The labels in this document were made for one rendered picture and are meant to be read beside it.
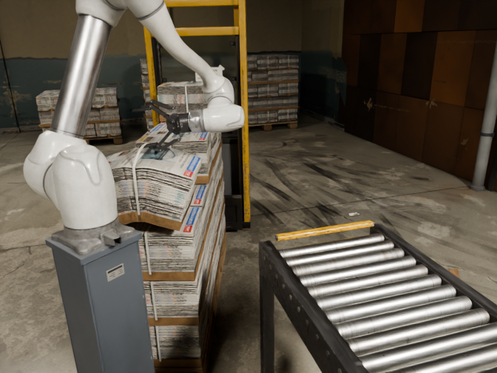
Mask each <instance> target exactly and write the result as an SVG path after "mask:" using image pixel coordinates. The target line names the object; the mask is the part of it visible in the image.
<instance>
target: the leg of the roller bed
mask: <svg viewBox="0 0 497 373"><path fill-rule="evenodd" d="M260 368H261V373H274V293H273V291H272V290H271V287H270V286H269V284H268V283H267V281H266V279H265V278H264V276H263V274H262V272H261V271H260Z"/></svg>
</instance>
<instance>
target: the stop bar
mask: <svg viewBox="0 0 497 373"><path fill-rule="evenodd" d="M372 226H374V222H373V221H371V220H369V221H360V222H355V223H350V224H341V225H336V226H327V227H321V228H316V229H307V230H302V231H297V232H287V233H283V234H277V235H275V239H276V241H286V240H291V239H296V238H305V237H310V236H315V235H324V234H329V233H334V232H343V231H348V230H353V229H361V228H367V227H372Z"/></svg>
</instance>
